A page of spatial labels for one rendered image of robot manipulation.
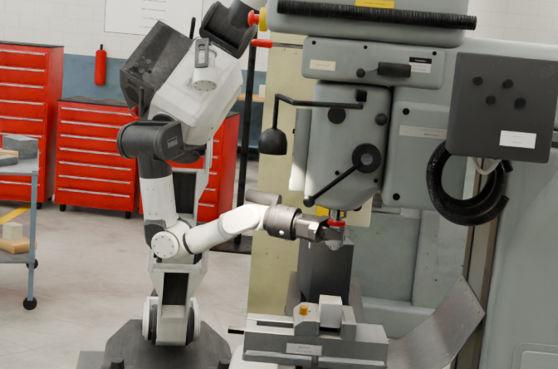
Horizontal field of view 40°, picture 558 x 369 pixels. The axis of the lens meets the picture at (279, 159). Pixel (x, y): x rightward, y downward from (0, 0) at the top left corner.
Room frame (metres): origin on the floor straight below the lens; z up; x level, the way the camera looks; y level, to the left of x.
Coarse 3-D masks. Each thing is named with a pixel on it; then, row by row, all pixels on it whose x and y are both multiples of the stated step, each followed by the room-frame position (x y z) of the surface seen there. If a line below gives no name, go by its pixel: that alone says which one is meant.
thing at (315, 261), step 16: (304, 240) 2.29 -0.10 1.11; (304, 256) 2.26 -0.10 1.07; (320, 256) 2.15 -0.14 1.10; (336, 256) 2.15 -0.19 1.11; (352, 256) 2.16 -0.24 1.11; (304, 272) 2.24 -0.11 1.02; (320, 272) 2.15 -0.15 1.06; (336, 272) 2.16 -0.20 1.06; (304, 288) 2.22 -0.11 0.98; (320, 288) 2.15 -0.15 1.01; (336, 288) 2.16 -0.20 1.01
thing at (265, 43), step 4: (252, 40) 2.02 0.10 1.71; (256, 40) 2.02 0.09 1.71; (260, 40) 2.02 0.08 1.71; (264, 40) 2.02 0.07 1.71; (268, 40) 2.02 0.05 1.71; (252, 44) 2.02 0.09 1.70; (256, 44) 2.02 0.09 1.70; (260, 44) 2.02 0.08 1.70; (264, 44) 2.02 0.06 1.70; (268, 44) 2.02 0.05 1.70; (272, 44) 2.02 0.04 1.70; (276, 44) 2.02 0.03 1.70; (280, 44) 2.02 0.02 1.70; (284, 44) 2.02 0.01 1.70; (288, 44) 2.02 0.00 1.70; (292, 44) 2.02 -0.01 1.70; (296, 44) 2.02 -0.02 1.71; (300, 44) 2.03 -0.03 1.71; (296, 48) 2.02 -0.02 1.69; (300, 48) 2.02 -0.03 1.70
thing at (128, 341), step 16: (112, 336) 2.70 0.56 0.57; (128, 336) 2.71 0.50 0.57; (208, 336) 2.78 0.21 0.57; (112, 352) 2.56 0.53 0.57; (128, 352) 2.57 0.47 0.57; (144, 352) 2.58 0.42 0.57; (160, 352) 2.59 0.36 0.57; (176, 352) 2.60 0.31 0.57; (192, 352) 2.62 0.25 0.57; (208, 352) 2.63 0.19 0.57; (224, 352) 2.64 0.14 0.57; (112, 368) 2.31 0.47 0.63; (128, 368) 2.35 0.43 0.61; (144, 368) 2.45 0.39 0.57; (160, 368) 2.46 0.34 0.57; (176, 368) 2.47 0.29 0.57; (192, 368) 2.49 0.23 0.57; (208, 368) 2.41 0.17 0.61; (224, 368) 2.37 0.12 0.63
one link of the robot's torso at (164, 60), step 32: (160, 32) 2.21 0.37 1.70; (192, 32) 2.25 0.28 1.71; (128, 64) 2.13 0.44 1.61; (160, 64) 2.15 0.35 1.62; (192, 64) 2.17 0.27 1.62; (224, 64) 2.19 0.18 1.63; (128, 96) 2.23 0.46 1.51; (160, 96) 2.10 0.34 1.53; (192, 96) 2.12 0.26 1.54; (224, 96) 2.17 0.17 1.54; (192, 128) 2.10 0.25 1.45
